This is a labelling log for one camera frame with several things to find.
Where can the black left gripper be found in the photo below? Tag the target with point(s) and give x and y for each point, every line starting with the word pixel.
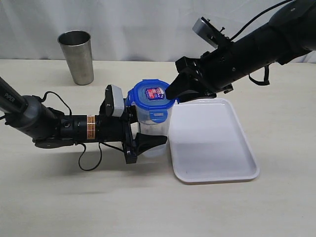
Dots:
pixel 113 129

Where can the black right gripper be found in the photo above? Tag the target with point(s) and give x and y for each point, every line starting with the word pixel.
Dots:
pixel 212 73

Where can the clear plastic tall container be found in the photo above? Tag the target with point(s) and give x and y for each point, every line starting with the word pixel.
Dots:
pixel 153 133

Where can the blue plastic lid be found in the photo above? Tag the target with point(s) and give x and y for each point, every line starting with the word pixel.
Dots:
pixel 149 98

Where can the stainless steel tumbler cup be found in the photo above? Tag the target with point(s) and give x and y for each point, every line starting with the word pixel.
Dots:
pixel 76 48

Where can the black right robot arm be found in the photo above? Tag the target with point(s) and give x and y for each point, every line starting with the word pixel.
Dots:
pixel 289 34

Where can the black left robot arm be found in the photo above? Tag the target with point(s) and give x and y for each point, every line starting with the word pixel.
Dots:
pixel 50 128

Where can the white rectangular plastic tray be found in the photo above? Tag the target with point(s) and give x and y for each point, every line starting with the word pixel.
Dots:
pixel 208 144

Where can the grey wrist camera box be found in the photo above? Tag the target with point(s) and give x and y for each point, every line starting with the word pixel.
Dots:
pixel 118 104
pixel 208 32

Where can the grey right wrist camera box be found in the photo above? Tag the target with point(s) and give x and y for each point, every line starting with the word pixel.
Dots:
pixel 208 32

